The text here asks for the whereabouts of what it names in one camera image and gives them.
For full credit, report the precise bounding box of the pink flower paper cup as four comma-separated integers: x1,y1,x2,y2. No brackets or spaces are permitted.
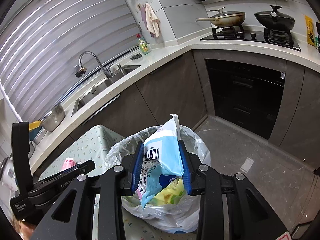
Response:
61,157,76,171

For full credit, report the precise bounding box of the yellow green plastic bag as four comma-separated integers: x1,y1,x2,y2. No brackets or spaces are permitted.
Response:
149,178,186,205

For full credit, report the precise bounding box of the blue pink wipes packet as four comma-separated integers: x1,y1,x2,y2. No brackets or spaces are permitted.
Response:
136,114,184,209

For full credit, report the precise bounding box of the trash bin with white liner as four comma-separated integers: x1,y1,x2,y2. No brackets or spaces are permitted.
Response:
103,126,200,233

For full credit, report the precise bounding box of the chrome kitchen faucet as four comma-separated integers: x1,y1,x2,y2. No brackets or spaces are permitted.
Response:
75,51,112,79

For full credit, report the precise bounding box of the person's hand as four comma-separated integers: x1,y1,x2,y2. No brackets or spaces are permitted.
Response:
12,218,36,240

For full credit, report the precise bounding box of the floral tablecloth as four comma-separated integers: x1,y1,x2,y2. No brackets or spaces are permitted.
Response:
40,125,200,239

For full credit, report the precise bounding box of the large steel mixing bowl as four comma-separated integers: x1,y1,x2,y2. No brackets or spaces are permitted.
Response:
40,103,66,132

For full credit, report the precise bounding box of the black built-in oven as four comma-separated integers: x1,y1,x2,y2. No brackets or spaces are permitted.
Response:
205,59,285,139

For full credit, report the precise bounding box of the stainless steel sink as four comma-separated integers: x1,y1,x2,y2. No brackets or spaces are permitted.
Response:
72,64,140,116

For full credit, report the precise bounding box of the dark scouring pad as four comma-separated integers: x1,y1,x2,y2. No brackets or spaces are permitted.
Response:
130,53,142,61

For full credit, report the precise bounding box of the grey window blind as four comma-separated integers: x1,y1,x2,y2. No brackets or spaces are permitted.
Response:
1,0,139,122

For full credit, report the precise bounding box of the black gas stove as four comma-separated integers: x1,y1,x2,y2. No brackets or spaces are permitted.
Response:
201,25,301,51

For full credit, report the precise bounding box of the green dish soap bottle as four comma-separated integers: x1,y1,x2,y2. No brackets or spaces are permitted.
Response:
137,34,151,55

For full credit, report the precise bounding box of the black wok with lid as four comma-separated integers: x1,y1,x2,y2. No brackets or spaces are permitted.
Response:
254,5,295,31

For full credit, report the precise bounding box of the cream wok with lid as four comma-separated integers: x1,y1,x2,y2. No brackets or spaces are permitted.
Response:
196,7,246,28

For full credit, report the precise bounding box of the yellow packet on counter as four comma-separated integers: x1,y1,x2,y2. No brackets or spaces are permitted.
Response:
305,15,315,46

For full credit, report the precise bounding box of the hanging cream dish towel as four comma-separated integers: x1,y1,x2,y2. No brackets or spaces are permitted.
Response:
145,3,161,38

